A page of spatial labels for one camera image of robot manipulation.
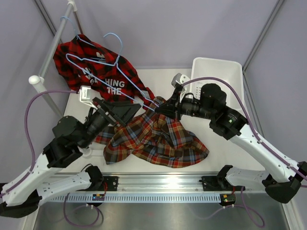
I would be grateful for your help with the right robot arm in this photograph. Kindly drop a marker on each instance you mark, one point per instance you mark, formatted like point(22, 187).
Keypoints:
point(235, 127)

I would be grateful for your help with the blue hanger with red shirt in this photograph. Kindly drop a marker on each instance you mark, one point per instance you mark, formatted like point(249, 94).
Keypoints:
point(78, 38)

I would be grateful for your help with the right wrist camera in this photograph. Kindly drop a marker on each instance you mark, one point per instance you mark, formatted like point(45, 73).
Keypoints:
point(179, 79)

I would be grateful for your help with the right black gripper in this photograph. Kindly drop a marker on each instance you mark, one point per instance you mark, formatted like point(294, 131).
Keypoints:
point(171, 108)

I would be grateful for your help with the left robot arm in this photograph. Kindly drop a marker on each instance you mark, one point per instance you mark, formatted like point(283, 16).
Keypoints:
point(30, 190)

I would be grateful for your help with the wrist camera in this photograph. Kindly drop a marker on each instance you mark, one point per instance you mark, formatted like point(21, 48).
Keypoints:
point(179, 79)
point(85, 96)

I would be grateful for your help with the white plastic bin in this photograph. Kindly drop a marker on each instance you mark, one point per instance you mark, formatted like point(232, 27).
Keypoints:
point(228, 71)

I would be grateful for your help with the white clothes rack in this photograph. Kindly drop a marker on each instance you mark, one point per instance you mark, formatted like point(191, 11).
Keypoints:
point(37, 81)

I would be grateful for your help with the brown plaid shirt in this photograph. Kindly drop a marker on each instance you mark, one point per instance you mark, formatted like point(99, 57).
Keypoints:
point(154, 138)

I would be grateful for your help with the aluminium mounting rail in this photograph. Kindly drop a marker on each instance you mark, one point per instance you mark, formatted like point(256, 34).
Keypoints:
point(156, 179)

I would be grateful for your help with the light blue wire hanger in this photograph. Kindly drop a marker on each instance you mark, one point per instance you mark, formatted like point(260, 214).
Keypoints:
point(115, 64)

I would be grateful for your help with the red black plaid shirt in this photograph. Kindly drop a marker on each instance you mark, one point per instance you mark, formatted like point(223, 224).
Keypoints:
point(76, 77)

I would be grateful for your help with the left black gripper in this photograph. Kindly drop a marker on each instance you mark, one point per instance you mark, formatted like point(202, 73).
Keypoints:
point(121, 113)

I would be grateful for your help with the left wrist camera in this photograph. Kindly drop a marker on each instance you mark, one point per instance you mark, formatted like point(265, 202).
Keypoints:
point(85, 96)

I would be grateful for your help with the white slotted cable duct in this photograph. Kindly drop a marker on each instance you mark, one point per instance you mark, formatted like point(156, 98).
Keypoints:
point(140, 198)

